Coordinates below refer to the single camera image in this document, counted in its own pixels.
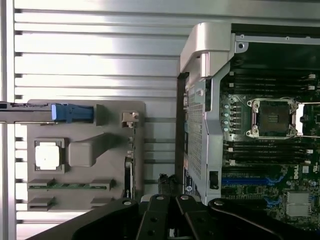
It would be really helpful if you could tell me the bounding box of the blue expansion slot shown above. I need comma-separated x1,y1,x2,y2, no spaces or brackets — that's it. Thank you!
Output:
221,177,267,186

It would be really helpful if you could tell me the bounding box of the gray parts rack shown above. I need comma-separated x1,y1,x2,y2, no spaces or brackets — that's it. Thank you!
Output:
26,99,147,212

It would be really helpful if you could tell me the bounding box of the green RAM stick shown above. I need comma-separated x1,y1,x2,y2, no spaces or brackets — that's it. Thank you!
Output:
28,183,111,190

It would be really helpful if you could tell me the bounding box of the green motherboard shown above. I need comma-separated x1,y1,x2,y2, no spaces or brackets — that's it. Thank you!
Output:
221,69,320,227

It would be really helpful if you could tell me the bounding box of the open black PC case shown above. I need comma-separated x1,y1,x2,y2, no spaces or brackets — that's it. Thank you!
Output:
176,21,320,221

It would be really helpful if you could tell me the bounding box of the silver chipset heatsink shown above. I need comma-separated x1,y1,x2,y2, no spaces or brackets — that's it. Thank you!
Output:
286,191,312,217

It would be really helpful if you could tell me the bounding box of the silver CPU chip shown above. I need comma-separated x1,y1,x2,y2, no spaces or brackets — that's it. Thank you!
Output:
34,144,62,171

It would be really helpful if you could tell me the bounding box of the CPU socket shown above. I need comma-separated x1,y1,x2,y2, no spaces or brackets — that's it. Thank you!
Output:
246,97,300,138

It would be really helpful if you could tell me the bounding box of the metal socket cover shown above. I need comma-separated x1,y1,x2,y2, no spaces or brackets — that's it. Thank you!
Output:
297,101,320,138

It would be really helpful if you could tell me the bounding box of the hard disk in blue carrier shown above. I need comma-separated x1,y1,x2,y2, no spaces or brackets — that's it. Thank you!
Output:
0,101,95,125

